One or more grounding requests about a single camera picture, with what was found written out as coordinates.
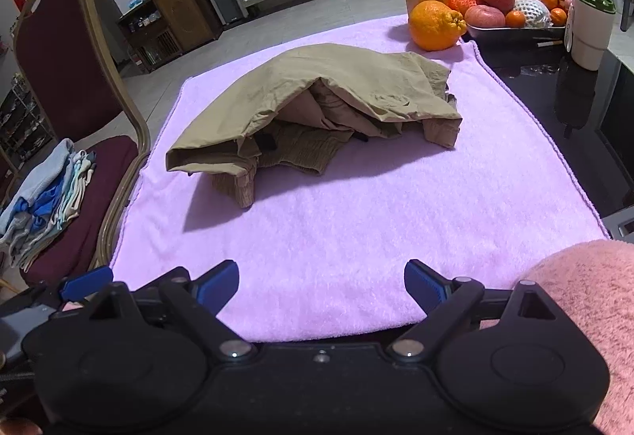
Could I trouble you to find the stack of folded clothes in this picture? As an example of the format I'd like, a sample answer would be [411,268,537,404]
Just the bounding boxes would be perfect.
[0,138,98,272]

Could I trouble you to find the khaki pants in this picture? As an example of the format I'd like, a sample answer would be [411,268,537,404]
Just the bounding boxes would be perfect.
[165,43,464,210]

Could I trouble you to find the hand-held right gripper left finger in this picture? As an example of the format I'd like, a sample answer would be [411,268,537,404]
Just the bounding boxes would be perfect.
[86,261,258,361]

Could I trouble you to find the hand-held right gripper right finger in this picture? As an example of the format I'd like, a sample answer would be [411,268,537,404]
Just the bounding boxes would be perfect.
[390,259,570,363]

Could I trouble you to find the lilac fleece towel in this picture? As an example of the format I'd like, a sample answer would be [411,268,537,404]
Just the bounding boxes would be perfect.
[108,14,611,344]

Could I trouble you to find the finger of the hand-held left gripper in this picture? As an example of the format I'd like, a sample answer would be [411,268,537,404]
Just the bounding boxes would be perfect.
[57,265,116,302]

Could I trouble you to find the metal fruit tray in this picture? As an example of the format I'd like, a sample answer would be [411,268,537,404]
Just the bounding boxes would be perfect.
[463,19,570,44]

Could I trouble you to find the wooden cabinet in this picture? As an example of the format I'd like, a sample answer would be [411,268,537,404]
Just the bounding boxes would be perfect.
[117,0,223,72]

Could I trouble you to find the wire storage rack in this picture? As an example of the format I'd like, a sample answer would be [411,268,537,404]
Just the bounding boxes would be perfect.
[0,73,57,168]

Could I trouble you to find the white cup with green lid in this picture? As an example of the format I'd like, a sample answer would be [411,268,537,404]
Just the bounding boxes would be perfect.
[565,0,617,71]

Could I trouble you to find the fruit in white foam net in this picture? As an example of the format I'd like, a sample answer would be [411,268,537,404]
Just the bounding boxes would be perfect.
[512,0,553,28]

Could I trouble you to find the large orange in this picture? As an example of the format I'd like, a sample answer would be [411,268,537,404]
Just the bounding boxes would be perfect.
[408,0,468,52]

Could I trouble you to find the person's pink fleece clothing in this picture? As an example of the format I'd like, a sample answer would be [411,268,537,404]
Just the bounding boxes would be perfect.
[488,239,634,435]

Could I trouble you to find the maroon chair with gold frame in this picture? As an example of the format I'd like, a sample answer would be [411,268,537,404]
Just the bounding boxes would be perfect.
[11,0,152,287]

